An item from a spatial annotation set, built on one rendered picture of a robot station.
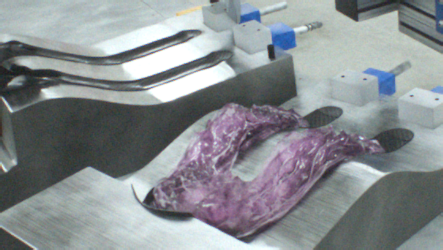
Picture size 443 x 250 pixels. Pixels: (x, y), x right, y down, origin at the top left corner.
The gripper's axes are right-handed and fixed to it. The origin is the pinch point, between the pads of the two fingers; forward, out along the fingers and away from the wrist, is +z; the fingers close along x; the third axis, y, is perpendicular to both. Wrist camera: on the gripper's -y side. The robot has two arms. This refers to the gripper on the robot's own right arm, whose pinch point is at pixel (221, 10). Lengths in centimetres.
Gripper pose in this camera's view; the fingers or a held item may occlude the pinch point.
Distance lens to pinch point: 133.0
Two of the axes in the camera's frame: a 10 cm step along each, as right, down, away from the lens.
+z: 1.1, 8.9, 4.5
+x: -4.8, -3.5, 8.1
